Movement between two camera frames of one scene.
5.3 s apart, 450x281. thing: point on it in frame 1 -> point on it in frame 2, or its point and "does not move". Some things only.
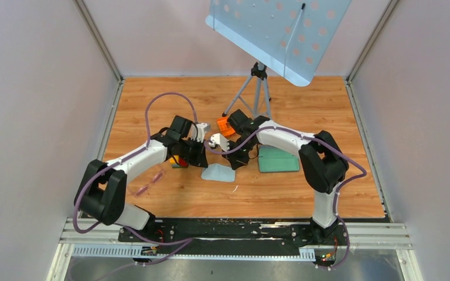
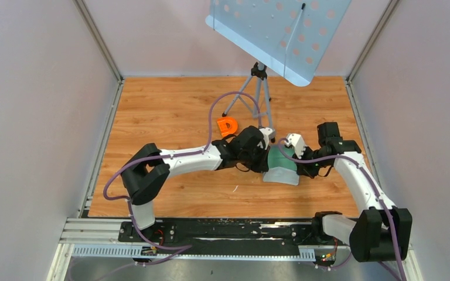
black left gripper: x=200 y=158 -> x=262 y=165
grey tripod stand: x=254 y=92 does not move
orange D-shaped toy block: x=225 y=129 does not move
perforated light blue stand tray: x=293 y=37 does not move
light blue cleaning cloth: x=218 y=172 -> x=282 y=175
